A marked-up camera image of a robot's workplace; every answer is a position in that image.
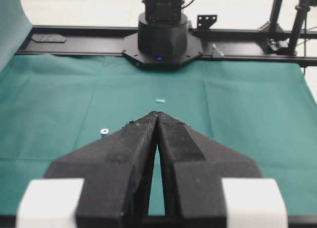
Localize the black opposite robot arm base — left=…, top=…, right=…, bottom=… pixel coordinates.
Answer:
left=122, top=0, right=203, bottom=66

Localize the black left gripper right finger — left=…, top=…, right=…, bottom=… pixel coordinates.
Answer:
left=157, top=112, right=262, bottom=219

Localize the black aluminium rail frame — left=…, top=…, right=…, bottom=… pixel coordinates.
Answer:
left=16, top=26, right=317, bottom=67

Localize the black tripod stand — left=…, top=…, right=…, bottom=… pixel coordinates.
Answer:
left=258, top=0, right=317, bottom=56

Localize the small silver washer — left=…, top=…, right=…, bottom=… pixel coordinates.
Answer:
left=100, top=128, right=109, bottom=136

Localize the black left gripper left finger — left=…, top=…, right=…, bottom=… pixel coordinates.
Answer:
left=44, top=112, right=159, bottom=221

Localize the black perforated corner bracket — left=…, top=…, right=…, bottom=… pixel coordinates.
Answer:
left=197, top=14, right=217, bottom=30

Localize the green table cloth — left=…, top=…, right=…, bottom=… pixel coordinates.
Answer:
left=0, top=55, right=317, bottom=215

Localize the small light blue tape piece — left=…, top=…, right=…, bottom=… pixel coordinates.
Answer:
left=156, top=98, right=166, bottom=103

